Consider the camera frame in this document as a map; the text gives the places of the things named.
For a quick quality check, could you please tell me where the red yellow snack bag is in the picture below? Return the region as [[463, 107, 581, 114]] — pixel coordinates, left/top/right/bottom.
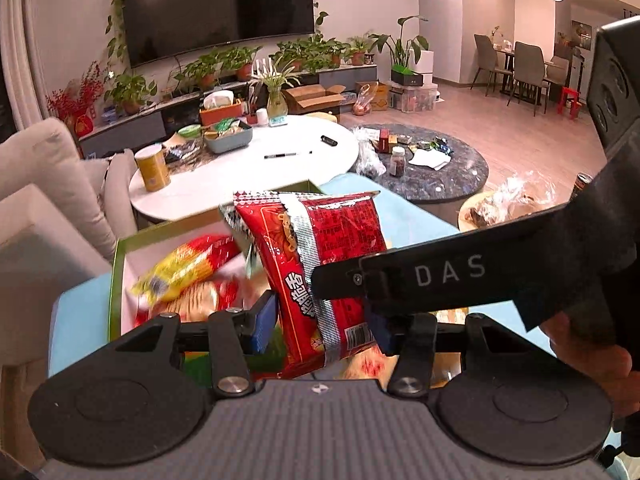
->
[[129, 234, 240, 288]]

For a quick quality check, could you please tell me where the green patterned snack bag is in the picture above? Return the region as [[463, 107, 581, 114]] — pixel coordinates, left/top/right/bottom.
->
[[219, 203, 262, 278]]

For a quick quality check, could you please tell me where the red noodle snack bag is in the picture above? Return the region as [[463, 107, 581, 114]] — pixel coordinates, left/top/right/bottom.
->
[[228, 191, 386, 379]]

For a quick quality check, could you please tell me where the person's right hand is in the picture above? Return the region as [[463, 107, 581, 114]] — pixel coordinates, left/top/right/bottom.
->
[[540, 313, 640, 418]]

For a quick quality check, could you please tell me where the red bag in box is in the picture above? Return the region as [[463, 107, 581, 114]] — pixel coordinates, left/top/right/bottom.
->
[[126, 278, 240, 323]]

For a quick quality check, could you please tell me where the green cardboard box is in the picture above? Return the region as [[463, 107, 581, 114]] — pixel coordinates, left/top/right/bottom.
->
[[106, 179, 327, 380]]

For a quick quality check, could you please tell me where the clear plastic bag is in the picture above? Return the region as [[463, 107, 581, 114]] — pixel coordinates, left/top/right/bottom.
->
[[458, 170, 556, 232]]

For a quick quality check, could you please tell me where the light blue table mat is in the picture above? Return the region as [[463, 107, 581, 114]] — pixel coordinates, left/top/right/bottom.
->
[[46, 171, 624, 480]]

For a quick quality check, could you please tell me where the red plastic stool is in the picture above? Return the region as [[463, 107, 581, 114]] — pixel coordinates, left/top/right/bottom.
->
[[556, 87, 582, 120]]

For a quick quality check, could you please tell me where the dark round marble table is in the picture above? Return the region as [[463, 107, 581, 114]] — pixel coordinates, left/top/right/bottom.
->
[[352, 124, 489, 205]]

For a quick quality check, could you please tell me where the dark jar on round table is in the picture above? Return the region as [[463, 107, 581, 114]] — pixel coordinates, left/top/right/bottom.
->
[[388, 145, 406, 178]]

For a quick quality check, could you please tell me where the black pen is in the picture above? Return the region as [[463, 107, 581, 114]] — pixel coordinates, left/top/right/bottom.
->
[[264, 151, 314, 159]]

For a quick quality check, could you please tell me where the yellow cylindrical can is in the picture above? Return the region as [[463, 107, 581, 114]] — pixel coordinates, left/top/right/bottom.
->
[[134, 144, 170, 193]]

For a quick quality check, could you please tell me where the white oval coffee table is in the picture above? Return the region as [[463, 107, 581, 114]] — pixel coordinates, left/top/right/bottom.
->
[[129, 115, 359, 221]]

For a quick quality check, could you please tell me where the grey dining chair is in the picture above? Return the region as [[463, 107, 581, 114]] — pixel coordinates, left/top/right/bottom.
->
[[471, 34, 513, 96], [508, 41, 550, 114]]

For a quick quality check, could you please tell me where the blue-grey snack tray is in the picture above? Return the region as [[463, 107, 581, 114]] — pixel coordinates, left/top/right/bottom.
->
[[202, 118, 253, 155]]

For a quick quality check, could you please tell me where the beige sofa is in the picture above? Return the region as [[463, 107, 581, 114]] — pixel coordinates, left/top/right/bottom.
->
[[1, 118, 138, 366]]

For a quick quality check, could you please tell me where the black remote control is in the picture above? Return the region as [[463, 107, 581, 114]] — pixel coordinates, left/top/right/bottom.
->
[[321, 136, 337, 148]]

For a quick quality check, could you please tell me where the orange tissue box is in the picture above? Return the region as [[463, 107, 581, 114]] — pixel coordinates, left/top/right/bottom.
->
[[200, 90, 243, 127]]

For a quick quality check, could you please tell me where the open cardboard box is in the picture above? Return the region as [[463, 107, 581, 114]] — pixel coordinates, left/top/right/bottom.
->
[[283, 84, 346, 115]]

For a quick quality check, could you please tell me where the glass vase with plant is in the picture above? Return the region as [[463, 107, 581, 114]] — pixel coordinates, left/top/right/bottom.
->
[[250, 56, 299, 127]]

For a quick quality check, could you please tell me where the large leafy floor plant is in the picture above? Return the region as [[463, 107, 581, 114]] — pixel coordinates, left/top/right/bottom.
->
[[368, 15, 430, 75]]

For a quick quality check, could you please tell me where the wall-mounted television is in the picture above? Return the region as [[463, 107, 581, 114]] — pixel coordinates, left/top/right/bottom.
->
[[124, 0, 314, 66]]

